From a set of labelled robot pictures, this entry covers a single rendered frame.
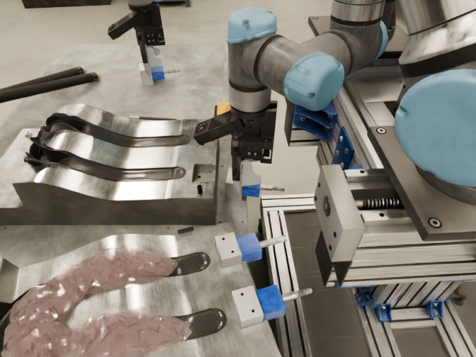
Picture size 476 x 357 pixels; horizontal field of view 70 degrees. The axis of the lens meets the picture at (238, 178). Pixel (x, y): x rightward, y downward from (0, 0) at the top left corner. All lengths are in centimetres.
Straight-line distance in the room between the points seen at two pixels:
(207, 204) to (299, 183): 131
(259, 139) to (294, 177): 134
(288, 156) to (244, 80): 156
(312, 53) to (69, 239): 59
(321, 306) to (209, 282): 77
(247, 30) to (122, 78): 80
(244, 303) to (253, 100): 33
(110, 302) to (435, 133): 48
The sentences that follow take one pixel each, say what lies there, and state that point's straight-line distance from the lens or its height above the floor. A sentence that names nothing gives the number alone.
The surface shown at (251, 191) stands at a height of 83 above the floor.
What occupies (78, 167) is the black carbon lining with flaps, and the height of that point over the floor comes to 91.
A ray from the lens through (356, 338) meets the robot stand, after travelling 131.
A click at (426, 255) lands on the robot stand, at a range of 64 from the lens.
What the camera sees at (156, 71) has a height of 84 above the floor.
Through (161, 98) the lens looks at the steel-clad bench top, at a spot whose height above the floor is 80.
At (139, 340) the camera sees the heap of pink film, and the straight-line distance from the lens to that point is 52.
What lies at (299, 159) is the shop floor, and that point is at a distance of 209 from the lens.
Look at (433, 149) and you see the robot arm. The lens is 36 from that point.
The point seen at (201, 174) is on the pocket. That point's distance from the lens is 74.
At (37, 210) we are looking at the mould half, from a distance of 80.
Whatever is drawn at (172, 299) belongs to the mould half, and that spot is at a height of 86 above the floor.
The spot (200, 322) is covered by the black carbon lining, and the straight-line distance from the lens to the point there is 58.
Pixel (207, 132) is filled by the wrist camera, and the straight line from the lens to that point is 66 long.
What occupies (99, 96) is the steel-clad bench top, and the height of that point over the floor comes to 80.
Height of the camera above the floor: 139
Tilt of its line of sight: 46 degrees down
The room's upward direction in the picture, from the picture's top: straight up
